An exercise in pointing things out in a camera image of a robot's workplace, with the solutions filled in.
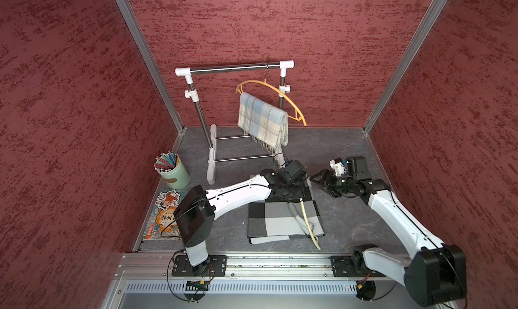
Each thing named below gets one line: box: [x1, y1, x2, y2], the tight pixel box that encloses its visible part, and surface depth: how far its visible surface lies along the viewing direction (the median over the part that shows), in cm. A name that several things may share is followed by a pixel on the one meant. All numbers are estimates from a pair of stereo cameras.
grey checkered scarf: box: [247, 176, 326, 245], surface depth 85 cm
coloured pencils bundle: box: [153, 151, 181, 173], surface depth 90 cm
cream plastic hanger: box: [299, 197, 322, 251], surface depth 79 cm
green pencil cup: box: [157, 155, 191, 189], surface depth 91 cm
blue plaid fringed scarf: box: [237, 91, 289, 156], surface depth 92 cm
